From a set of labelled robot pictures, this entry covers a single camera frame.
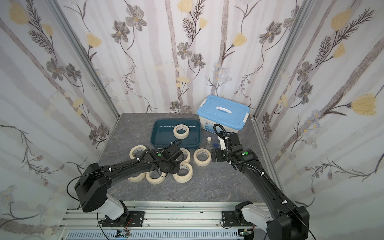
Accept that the cream masking tape roll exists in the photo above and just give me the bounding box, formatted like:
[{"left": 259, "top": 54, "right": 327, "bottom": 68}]
[
  {"left": 173, "top": 163, "right": 193, "bottom": 183},
  {"left": 193, "top": 148, "right": 212, "bottom": 167},
  {"left": 128, "top": 173, "right": 146, "bottom": 183},
  {"left": 181, "top": 148, "right": 191, "bottom": 163},
  {"left": 129, "top": 145, "right": 147, "bottom": 159}
]

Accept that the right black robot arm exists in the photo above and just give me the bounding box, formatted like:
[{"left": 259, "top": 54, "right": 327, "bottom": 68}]
[{"left": 211, "top": 124, "right": 313, "bottom": 240}]

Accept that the teal plastic storage tray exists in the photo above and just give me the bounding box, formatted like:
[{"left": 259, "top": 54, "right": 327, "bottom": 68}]
[{"left": 150, "top": 119, "right": 201, "bottom": 150}]

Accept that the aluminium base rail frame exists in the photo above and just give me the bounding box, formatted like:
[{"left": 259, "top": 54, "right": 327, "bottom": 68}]
[{"left": 58, "top": 202, "right": 270, "bottom": 240}]

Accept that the small circuit board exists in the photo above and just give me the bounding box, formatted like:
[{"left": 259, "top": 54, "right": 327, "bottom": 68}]
[{"left": 115, "top": 230, "right": 131, "bottom": 238}]

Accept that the small clear bottle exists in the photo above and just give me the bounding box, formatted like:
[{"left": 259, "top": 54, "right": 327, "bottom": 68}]
[{"left": 206, "top": 137, "right": 212, "bottom": 150}]

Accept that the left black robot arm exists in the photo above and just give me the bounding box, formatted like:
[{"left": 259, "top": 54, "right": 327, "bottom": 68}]
[{"left": 74, "top": 139, "right": 183, "bottom": 227}]

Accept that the blue lidded storage box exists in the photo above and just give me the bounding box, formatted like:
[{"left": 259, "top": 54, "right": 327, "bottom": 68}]
[{"left": 197, "top": 95, "right": 250, "bottom": 133}]

